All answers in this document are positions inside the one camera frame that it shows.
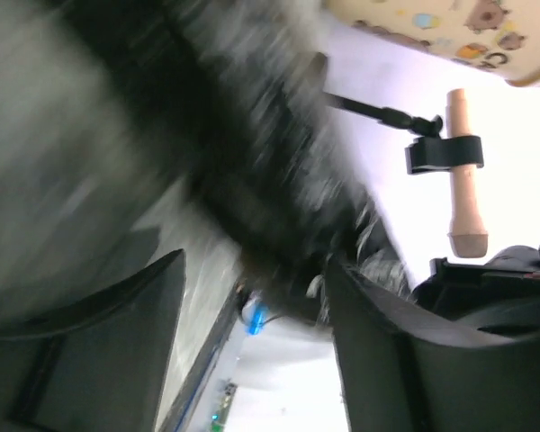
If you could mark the beige microphone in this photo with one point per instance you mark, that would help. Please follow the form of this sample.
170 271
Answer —
468 235

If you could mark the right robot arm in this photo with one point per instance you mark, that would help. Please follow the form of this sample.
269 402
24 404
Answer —
501 297

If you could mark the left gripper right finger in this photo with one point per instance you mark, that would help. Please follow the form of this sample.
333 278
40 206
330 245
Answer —
405 368

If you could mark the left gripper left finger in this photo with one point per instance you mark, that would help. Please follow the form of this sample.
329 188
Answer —
99 364

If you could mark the black trash bag roll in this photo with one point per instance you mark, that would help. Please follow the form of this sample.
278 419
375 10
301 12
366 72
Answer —
240 85

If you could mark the beige paper trash bin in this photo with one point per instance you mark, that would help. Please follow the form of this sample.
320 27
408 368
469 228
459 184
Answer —
498 37

